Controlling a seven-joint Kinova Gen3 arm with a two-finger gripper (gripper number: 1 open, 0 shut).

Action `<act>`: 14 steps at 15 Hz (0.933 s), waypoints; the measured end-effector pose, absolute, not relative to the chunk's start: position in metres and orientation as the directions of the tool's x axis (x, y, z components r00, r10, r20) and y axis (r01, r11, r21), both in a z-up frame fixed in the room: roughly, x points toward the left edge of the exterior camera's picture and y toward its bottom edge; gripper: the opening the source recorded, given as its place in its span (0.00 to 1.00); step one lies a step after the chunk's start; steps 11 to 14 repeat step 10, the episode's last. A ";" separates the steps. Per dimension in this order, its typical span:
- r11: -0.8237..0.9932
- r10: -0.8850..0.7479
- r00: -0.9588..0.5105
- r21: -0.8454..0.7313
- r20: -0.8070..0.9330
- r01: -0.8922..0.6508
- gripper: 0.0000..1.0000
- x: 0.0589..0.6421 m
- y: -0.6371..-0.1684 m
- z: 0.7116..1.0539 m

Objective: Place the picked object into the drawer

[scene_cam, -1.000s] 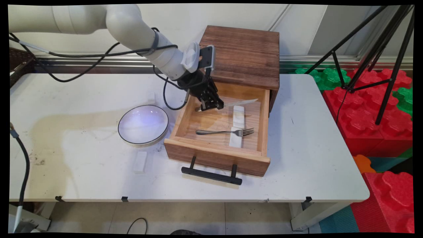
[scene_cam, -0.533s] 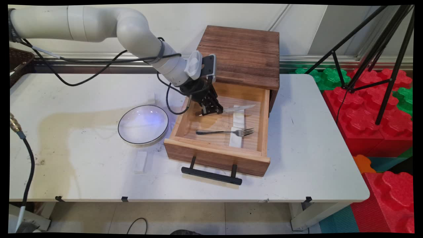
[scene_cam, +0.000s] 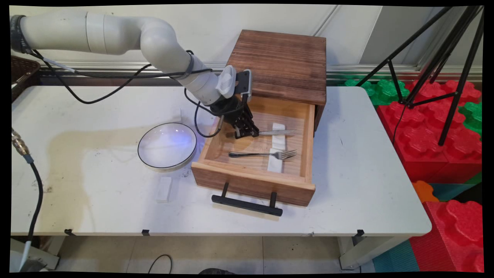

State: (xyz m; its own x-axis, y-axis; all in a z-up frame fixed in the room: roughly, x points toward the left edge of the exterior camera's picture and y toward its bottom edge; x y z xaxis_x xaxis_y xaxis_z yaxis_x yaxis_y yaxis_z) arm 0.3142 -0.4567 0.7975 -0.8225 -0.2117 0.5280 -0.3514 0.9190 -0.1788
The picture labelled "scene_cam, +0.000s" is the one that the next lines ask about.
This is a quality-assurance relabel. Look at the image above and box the silver serrated table knife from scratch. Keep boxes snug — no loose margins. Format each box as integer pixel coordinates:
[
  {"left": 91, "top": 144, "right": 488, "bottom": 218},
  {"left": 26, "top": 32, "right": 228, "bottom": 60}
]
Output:
[{"left": 226, "top": 129, "right": 297, "bottom": 139}]

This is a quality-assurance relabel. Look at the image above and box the black floor cable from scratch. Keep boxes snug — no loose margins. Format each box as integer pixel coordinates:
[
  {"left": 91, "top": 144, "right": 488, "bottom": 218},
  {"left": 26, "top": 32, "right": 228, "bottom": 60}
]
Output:
[{"left": 148, "top": 254, "right": 173, "bottom": 274}]

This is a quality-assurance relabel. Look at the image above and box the white ceramic cutlery rest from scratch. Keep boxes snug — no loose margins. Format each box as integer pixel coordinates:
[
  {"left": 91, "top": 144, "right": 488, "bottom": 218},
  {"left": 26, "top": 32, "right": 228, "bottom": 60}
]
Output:
[
  {"left": 156, "top": 176, "right": 173, "bottom": 203},
  {"left": 267, "top": 148, "right": 285, "bottom": 173},
  {"left": 272, "top": 123, "right": 286, "bottom": 150}
]

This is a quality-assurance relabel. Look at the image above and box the black camera tripod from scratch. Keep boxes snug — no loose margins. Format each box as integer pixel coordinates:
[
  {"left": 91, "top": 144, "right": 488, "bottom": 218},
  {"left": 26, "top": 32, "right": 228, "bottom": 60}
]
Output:
[{"left": 355, "top": 6, "right": 485, "bottom": 146}]

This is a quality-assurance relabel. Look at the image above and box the black cable with brass connector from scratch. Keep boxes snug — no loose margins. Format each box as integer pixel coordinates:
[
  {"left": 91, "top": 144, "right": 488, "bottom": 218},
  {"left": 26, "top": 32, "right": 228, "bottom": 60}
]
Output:
[{"left": 11, "top": 128, "right": 44, "bottom": 271}]

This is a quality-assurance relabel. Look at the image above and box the wooden drawer with black handle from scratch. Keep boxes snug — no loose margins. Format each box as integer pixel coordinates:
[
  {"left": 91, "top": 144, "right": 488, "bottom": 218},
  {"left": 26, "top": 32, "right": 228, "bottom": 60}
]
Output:
[{"left": 191, "top": 93, "right": 317, "bottom": 217}]

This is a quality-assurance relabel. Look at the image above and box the white table leg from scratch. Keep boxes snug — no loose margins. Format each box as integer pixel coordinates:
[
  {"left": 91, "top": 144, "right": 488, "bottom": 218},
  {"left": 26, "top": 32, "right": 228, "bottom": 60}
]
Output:
[{"left": 338, "top": 236, "right": 402, "bottom": 270}]

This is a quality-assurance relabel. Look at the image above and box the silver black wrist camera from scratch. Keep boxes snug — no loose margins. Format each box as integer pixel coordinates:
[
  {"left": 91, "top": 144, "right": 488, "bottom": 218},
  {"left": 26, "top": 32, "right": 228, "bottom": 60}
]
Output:
[{"left": 235, "top": 69, "right": 252, "bottom": 103}]

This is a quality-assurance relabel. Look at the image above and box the white plate with dark rim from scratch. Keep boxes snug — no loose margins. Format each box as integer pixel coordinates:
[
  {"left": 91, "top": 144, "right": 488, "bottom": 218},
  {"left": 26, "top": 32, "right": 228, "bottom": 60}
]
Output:
[{"left": 138, "top": 122, "right": 198, "bottom": 170}]

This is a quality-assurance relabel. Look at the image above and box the large red foam block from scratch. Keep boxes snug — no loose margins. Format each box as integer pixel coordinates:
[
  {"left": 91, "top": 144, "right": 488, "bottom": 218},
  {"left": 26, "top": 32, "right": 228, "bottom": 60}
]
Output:
[
  {"left": 409, "top": 200, "right": 485, "bottom": 273},
  {"left": 376, "top": 80, "right": 483, "bottom": 184}
]

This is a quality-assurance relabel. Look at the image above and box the orange foam piece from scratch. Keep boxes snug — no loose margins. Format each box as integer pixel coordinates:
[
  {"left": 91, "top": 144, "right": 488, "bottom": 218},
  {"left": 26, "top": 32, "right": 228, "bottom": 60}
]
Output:
[{"left": 412, "top": 181, "right": 440, "bottom": 203}]

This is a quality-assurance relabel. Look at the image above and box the brown wooden drawer cabinet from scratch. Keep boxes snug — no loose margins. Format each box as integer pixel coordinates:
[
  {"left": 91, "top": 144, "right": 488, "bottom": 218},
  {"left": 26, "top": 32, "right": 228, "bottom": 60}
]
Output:
[{"left": 217, "top": 30, "right": 327, "bottom": 132}]

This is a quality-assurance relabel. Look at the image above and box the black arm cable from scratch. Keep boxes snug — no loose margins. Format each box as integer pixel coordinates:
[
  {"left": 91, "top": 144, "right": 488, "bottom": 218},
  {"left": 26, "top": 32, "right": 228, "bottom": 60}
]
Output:
[{"left": 29, "top": 49, "right": 232, "bottom": 138}]

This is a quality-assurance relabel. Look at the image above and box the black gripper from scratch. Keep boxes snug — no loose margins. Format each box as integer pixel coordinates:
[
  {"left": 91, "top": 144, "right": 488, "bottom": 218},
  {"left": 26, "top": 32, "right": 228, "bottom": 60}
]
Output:
[{"left": 210, "top": 95, "right": 260, "bottom": 139}]

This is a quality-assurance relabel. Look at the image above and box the silver metal fork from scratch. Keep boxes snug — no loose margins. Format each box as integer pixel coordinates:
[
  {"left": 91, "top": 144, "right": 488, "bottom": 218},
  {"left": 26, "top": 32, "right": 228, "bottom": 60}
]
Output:
[{"left": 228, "top": 149, "right": 298, "bottom": 160}]

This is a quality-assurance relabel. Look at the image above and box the dark brown wicker basket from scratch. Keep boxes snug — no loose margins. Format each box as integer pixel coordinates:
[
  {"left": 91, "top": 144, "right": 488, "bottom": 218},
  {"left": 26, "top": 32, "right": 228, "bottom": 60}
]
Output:
[{"left": 11, "top": 55, "right": 41, "bottom": 103}]

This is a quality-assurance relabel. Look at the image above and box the aluminium wall rail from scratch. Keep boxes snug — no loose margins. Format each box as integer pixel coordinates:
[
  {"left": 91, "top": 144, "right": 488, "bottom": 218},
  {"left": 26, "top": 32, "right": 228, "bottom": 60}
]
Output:
[{"left": 39, "top": 61, "right": 483, "bottom": 82}]

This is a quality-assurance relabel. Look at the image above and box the green foam block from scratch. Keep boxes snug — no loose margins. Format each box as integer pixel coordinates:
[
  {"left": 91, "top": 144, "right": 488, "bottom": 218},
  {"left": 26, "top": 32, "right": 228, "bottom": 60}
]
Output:
[
  {"left": 345, "top": 78, "right": 409, "bottom": 107},
  {"left": 458, "top": 102, "right": 483, "bottom": 136}
]

